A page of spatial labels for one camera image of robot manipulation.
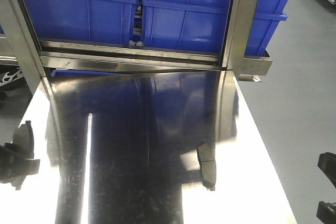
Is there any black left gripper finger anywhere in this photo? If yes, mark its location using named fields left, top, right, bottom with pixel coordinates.
left=1, top=143, right=40, bottom=190

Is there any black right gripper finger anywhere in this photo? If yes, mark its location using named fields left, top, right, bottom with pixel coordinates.
left=318, top=152, right=335, bottom=186
left=316, top=201, right=336, bottom=224

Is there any dark brake pad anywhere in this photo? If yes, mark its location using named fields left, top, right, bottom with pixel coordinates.
left=12, top=121, right=34, bottom=159
left=197, top=143, right=217, bottom=191

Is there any large blue crate left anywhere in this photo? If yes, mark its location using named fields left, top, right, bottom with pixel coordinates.
left=24, top=0, right=139, bottom=45

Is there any large blue crate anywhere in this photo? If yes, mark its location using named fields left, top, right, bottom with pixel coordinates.
left=142, top=0, right=288, bottom=56
left=24, top=0, right=139, bottom=45

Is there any large blue crate right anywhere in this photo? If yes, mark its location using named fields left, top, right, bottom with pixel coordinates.
left=142, top=0, right=288, bottom=56

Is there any stainless steel upright post left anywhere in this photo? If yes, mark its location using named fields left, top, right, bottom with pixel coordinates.
left=1, top=0, right=47, bottom=93

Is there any stainless steel upright post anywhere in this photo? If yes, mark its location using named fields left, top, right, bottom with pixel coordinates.
left=1, top=0, right=47, bottom=93
left=220, top=0, right=258, bottom=78

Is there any stainless steel upright post right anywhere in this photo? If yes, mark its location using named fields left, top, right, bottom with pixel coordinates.
left=220, top=0, right=258, bottom=78

